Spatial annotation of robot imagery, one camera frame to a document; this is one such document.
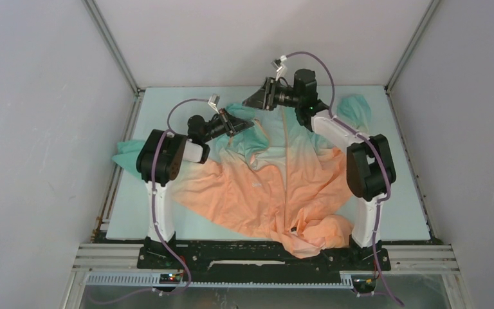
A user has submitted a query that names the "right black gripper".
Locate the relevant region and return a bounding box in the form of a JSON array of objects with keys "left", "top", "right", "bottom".
[{"left": 243, "top": 77, "right": 302, "bottom": 112}]

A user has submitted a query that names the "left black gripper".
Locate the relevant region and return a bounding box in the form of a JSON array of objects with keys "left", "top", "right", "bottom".
[{"left": 201, "top": 108, "right": 253, "bottom": 144}]

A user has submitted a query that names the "teal and orange jacket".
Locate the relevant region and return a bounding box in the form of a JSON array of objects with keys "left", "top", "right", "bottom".
[{"left": 111, "top": 94, "right": 373, "bottom": 259}]

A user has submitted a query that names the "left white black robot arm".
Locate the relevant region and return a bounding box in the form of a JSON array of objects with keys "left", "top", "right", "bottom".
[{"left": 136, "top": 109, "right": 254, "bottom": 268}]

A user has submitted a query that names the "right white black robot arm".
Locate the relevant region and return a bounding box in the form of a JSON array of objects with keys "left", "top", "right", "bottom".
[{"left": 242, "top": 69, "right": 396, "bottom": 269}]

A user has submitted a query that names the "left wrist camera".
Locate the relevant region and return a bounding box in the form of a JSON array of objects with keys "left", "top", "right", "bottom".
[{"left": 207, "top": 93, "right": 220, "bottom": 114}]

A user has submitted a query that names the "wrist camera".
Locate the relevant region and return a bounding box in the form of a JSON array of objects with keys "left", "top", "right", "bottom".
[
  {"left": 207, "top": 93, "right": 220, "bottom": 114},
  {"left": 271, "top": 55, "right": 288, "bottom": 80}
]

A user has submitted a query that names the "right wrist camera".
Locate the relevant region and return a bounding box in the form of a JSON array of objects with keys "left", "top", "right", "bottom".
[{"left": 271, "top": 55, "right": 288, "bottom": 80}]

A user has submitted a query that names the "grey slotted cable duct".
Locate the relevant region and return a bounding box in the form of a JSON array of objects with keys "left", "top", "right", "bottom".
[{"left": 84, "top": 272, "right": 353, "bottom": 289}]

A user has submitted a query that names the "aluminium frame rail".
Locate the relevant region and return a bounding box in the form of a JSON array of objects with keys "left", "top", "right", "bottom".
[{"left": 62, "top": 239, "right": 472, "bottom": 308}]

